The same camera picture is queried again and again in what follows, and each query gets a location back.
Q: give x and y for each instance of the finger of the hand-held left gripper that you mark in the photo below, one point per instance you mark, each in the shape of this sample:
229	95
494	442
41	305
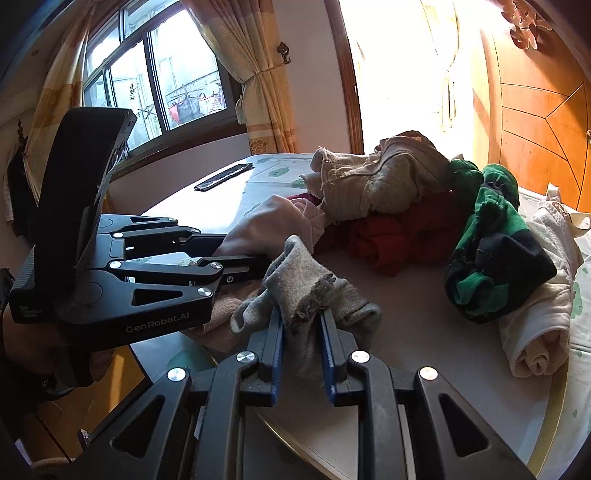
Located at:
184	277
161	235

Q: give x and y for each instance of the carved door decoration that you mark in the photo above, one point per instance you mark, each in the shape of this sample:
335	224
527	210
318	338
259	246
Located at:
526	23

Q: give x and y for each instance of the pink underwear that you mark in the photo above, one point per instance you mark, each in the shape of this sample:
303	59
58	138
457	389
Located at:
277	221

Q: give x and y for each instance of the curtain tieback hook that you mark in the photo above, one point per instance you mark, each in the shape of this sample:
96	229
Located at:
283	51

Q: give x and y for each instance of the grey underwear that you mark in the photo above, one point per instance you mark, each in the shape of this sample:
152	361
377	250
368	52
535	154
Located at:
295	277

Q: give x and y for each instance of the window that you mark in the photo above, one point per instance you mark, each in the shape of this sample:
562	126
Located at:
184	69

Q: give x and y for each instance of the green and black underwear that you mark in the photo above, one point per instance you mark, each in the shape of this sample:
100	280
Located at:
489	258

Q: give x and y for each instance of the white quilted underwear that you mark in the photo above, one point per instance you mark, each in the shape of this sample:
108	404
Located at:
540	323

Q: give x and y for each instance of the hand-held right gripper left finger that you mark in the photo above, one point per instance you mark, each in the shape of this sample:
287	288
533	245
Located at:
278	355

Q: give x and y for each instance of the beige underwear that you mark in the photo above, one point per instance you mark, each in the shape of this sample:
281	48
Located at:
378	184

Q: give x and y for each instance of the person's left hand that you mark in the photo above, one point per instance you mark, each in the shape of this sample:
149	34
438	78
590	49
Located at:
32	355

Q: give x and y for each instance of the yellow patterned curtain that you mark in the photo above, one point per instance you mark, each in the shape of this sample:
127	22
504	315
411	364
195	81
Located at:
55	92
268	115

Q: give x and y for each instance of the shallow cardboard box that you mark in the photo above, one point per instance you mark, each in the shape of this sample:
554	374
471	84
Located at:
438	350

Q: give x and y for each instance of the black phone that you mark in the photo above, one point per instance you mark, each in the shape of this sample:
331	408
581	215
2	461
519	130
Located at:
224	177

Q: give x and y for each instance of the green cloud print tablecloth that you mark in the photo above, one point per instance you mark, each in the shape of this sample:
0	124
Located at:
203	207

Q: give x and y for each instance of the orange wooden door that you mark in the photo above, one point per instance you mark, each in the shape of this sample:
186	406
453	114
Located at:
531	129

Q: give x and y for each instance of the brown wooden door frame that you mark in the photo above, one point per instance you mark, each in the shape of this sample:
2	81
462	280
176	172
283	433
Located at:
348	92

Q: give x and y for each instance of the red underwear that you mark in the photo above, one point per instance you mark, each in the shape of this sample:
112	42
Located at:
397	240

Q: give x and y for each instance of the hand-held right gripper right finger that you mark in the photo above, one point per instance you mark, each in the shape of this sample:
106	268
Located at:
328	360

